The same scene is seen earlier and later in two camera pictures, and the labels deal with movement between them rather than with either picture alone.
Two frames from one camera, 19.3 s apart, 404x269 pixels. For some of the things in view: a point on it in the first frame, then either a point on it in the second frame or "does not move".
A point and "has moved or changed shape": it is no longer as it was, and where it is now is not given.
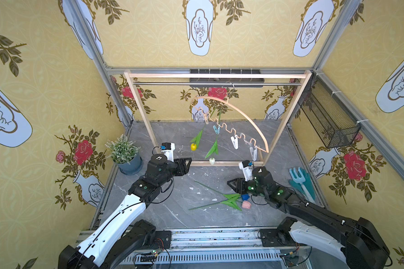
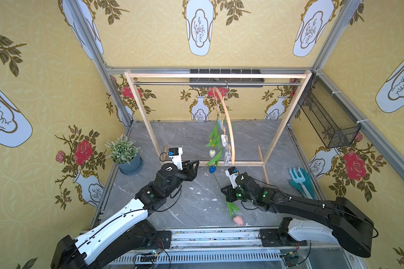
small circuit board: (148, 258) does not move
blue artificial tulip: (229, 196) has moved or changed shape
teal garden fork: (301, 180) does not move
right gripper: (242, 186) to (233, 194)
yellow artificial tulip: (194, 140) to (214, 138)
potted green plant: (125, 154) does not move
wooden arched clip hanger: (234, 139) to (225, 126)
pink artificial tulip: (232, 202) to (237, 219)
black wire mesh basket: (335, 125) does not move
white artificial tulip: (214, 150) has moved or changed shape
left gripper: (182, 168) to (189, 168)
